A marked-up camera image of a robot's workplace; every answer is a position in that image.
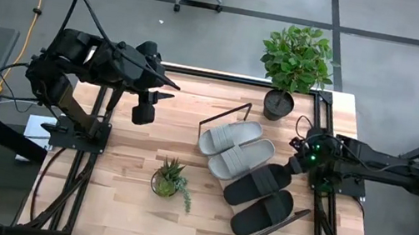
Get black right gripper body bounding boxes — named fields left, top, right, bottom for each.
left=285, top=135, right=315, bottom=177

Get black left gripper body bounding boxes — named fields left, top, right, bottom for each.
left=118, top=36, right=167, bottom=102

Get black slide sandal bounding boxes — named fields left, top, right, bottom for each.
left=221, top=156, right=294, bottom=215
left=227, top=182, right=297, bottom=235

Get grey slide sandal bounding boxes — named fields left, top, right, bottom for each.
left=204, top=130, right=277, bottom=188
left=196, top=112, right=265, bottom=164

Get succulent plants in black bowl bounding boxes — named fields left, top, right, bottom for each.
left=146, top=154, right=199, bottom=215

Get leafy green plant black pot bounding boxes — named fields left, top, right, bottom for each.
left=250, top=19, right=342, bottom=131

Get white box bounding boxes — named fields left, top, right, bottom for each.
left=14, top=112, right=61, bottom=168

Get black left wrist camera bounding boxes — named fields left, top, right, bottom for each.
left=129, top=97, right=159, bottom=129

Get wooden shelf with black frame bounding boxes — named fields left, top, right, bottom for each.
left=182, top=95, right=327, bottom=235

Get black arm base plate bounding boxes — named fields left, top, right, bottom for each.
left=47, top=113, right=112, bottom=157
left=305, top=158, right=371, bottom=200

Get black aluminium table frame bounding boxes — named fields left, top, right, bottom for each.
left=16, top=43, right=397, bottom=235

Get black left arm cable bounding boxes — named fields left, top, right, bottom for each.
left=54, top=0, right=193, bottom=91

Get dark curved floor cable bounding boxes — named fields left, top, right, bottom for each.
left=27, top=143, right=67, bottom=224

